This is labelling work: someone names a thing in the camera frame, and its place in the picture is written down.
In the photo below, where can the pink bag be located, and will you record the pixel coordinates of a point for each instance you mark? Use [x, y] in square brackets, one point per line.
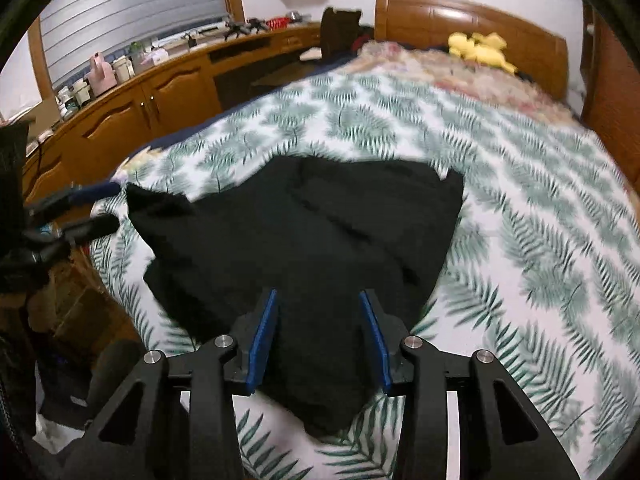
[100, 76]

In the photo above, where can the red basket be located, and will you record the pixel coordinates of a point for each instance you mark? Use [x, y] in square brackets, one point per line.
[277, 22]

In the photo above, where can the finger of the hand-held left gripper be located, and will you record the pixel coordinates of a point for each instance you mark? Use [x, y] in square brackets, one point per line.
[95, 227]
[97, 191]

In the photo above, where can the yellow plush toy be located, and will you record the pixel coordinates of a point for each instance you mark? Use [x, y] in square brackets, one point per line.
[477, 50]

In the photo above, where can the wooden desk with cabinets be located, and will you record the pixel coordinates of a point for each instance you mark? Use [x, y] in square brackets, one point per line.
[150, 105]

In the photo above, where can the dark chair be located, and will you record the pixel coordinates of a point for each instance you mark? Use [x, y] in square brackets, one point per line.
[340, 27]

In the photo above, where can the wooden louvered wardrobe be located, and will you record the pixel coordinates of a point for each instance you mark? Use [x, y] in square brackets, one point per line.
[615, 90]

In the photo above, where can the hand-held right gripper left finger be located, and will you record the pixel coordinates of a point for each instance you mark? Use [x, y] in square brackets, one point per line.
[260, 345]

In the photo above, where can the bed with leaf-print cover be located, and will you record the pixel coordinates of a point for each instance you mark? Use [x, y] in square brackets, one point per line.
[525, 240]

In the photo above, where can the small metal bowl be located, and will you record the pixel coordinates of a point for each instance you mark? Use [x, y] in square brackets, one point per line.
[292, 15]

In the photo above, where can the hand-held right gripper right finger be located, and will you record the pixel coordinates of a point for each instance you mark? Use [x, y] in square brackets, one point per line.
[376, 345]

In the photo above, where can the floral quilt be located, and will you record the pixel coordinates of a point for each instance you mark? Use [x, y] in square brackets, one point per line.
[450, 80]

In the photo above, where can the red cloth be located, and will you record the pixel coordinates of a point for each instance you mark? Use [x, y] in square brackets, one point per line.
[362, 41]

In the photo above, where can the black coat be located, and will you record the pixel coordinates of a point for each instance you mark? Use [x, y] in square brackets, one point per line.
[310, 240]

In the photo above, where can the white cup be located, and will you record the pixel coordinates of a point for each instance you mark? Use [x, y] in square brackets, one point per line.
[80, 92]
[65, 101]

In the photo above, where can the wooden bed headboard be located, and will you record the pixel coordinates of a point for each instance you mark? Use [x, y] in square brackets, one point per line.
[440, 17]

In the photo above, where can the black tripod gadget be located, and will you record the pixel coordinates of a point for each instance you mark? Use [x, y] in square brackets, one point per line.
[235, 30]
[256, 24]

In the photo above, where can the white plastic bag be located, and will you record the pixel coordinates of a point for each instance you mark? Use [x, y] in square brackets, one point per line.
[50, 430]

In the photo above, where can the white jar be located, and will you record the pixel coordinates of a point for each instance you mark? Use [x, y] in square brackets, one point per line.
[122, 69]

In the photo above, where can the window with grey blind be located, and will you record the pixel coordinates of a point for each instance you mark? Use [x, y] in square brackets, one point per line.
[135, 5]

